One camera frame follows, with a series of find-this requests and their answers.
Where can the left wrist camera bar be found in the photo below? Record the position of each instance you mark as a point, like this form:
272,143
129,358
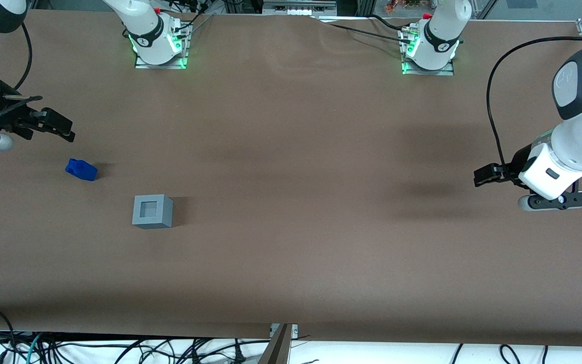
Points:
564,200

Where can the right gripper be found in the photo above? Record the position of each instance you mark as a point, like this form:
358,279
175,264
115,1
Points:
9,112

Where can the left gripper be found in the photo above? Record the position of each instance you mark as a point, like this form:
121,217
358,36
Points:
517,163

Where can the brown table cover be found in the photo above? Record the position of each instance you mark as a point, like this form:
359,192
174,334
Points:
291,202

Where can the gray cube base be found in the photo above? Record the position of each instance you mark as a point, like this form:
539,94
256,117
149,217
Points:
152,212

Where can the aluminium frame rack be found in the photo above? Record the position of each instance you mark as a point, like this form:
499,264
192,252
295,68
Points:
298,6

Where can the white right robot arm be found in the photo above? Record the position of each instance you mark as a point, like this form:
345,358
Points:
144,25

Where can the metal table edge bracket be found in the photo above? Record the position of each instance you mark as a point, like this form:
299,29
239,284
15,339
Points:
280,349

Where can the blue plastic part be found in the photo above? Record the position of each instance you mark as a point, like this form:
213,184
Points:
81,170

